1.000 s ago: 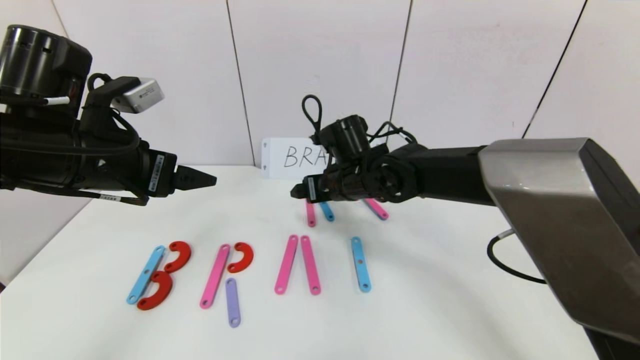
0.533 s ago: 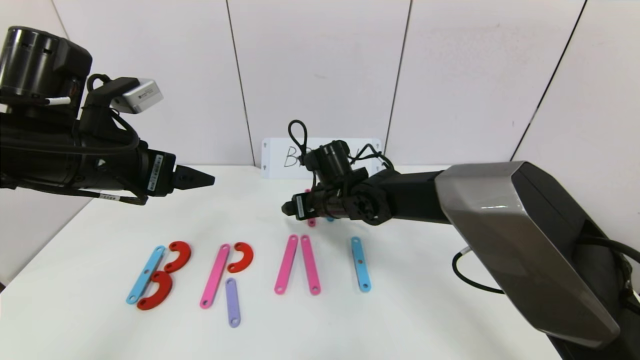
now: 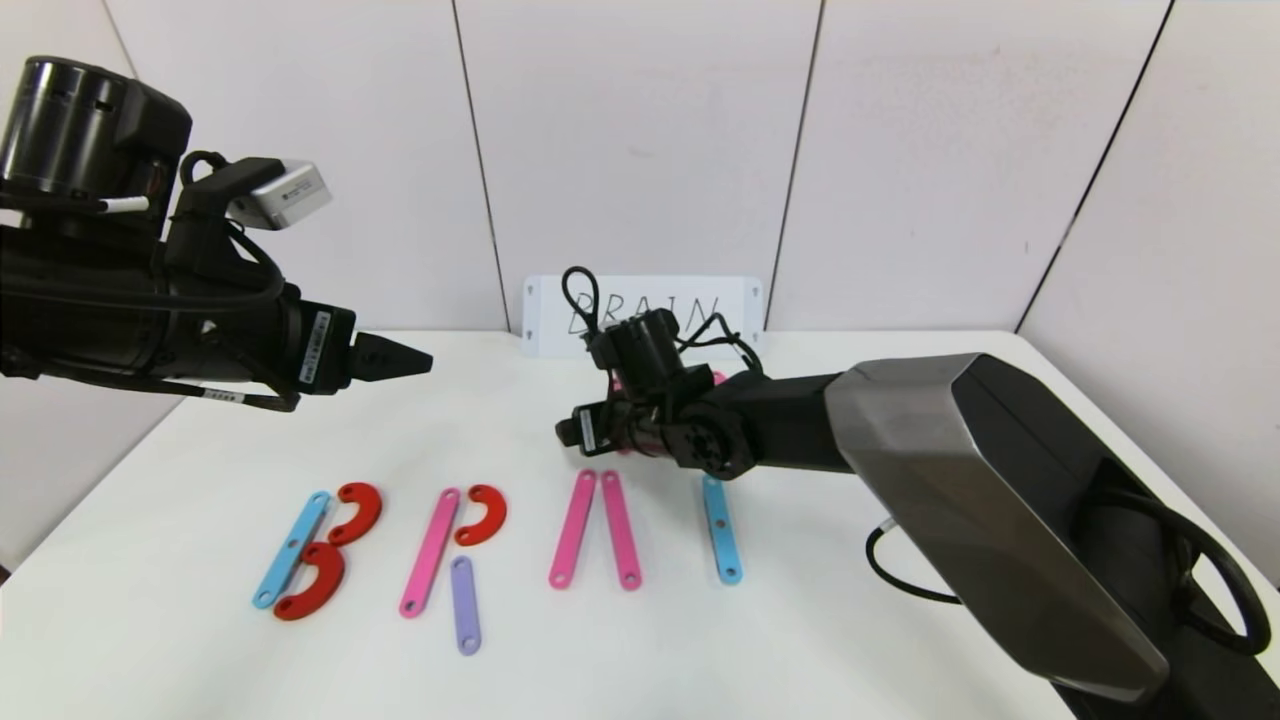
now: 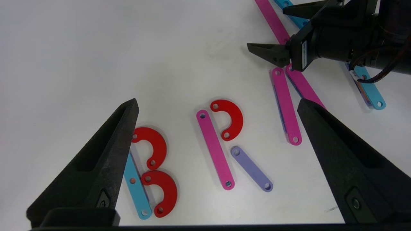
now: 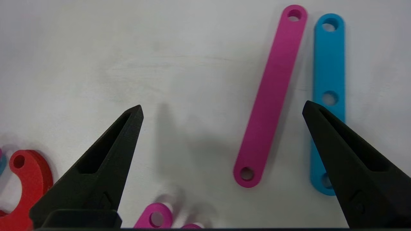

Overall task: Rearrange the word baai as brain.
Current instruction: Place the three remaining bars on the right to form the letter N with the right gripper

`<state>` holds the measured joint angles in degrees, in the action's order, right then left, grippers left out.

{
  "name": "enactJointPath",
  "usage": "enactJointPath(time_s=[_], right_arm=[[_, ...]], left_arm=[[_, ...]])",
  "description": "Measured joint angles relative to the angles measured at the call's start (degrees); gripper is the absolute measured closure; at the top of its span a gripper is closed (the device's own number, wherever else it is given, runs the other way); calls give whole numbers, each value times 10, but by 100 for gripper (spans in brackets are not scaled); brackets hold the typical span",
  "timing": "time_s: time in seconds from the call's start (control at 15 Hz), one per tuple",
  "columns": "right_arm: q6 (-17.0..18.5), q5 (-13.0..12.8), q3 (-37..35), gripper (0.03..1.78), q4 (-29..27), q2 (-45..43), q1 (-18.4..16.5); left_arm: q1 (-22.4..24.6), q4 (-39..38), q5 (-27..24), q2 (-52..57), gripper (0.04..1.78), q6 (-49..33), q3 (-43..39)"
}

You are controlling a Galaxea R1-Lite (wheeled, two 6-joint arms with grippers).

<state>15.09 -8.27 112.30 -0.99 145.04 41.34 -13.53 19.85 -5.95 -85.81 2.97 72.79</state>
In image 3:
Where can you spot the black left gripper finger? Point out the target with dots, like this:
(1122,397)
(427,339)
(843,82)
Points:
(395,363)
(385,342)

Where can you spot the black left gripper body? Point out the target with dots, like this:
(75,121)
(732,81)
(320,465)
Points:
(325,352)

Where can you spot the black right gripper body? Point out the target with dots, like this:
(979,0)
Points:
(586,432)

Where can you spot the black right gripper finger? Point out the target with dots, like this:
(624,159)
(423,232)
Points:
(568,432)

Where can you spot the long pink bar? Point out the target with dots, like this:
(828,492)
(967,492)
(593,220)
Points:
(572,528)
(430,550)
(617,383)
(620,530)

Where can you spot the red C-shaped piece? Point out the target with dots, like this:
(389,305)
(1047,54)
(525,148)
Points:
(490,515)
(362,510)
(330,580)

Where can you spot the short purple bar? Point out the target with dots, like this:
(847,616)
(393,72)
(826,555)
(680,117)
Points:
(466,610)

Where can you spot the orange and black left arm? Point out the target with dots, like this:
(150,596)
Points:
(100,300)

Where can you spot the white sign reading BRAIN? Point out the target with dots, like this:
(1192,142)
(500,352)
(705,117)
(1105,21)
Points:
(545,310)

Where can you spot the long blue bar orange underside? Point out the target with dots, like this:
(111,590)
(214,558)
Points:
(722,550)
(290,550)

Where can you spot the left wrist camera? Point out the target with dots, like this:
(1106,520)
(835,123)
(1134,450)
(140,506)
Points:
(285,195)

